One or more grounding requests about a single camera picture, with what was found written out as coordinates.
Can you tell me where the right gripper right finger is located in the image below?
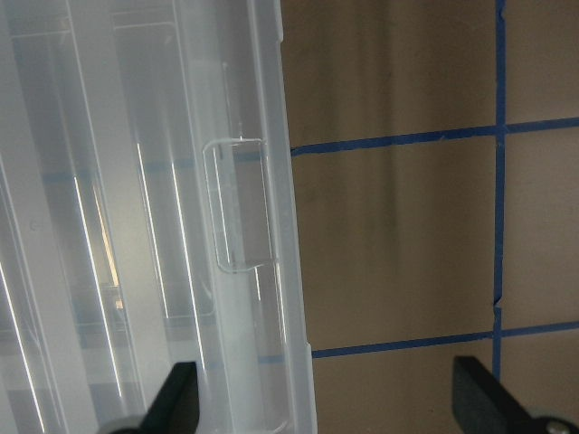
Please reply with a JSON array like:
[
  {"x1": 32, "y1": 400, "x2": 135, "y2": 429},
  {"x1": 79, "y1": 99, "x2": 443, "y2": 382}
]
[{"x1": 453, "y1": 356, "x2": 538, "y2": 434}]

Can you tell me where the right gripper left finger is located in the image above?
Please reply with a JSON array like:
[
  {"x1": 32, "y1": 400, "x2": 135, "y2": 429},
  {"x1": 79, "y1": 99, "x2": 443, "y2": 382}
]
[{"x1": 138, "y1": 362, "x2": 199, "y2": 434}]

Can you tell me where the clear plastic box lid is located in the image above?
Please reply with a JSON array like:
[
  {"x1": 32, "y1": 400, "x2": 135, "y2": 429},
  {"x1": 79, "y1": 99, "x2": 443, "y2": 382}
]
[{"x1": 1, "y1": 1, "x2": 318, "y2": 433}]

